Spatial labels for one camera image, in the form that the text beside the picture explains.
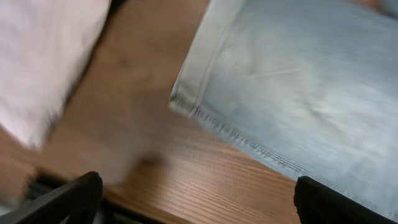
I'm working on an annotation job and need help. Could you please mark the light blue denim shorts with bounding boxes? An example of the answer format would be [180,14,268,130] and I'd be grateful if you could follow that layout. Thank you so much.
[170,0,397,221]

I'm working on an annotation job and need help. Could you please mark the beige folded shorts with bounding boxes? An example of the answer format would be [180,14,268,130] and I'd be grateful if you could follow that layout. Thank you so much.
[1,0,111,149]

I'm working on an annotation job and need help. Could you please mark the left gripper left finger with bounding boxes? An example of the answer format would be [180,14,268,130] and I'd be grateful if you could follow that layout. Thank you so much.
[1,171,103,224]

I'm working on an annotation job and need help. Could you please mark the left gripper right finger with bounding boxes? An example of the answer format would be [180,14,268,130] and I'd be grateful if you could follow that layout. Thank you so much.
[294,176,397,224]

